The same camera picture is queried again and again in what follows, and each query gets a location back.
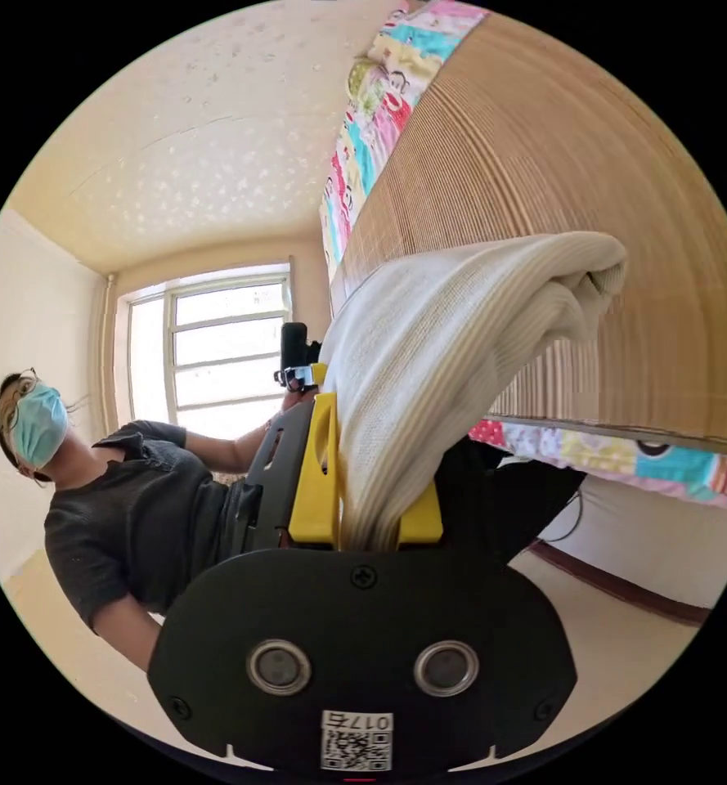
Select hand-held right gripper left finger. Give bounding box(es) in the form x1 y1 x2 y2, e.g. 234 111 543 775
287 392 343 545

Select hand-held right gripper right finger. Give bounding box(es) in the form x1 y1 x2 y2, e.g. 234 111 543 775
397 480 445 545

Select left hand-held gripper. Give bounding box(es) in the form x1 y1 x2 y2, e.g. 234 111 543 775
272 362 330 395

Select beige pants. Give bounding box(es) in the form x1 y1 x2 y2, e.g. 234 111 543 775
317 231 629 550

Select person's left forearm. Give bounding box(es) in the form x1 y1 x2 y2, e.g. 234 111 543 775
185 421 280 475

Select person's left hand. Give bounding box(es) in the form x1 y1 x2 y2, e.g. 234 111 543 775
266 387 316 430

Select window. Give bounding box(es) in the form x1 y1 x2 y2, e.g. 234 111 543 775
116 262 295 440

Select person's body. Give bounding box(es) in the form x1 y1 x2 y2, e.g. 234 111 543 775
0 367 255 673

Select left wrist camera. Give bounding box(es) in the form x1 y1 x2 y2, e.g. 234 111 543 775
280 321 309 370

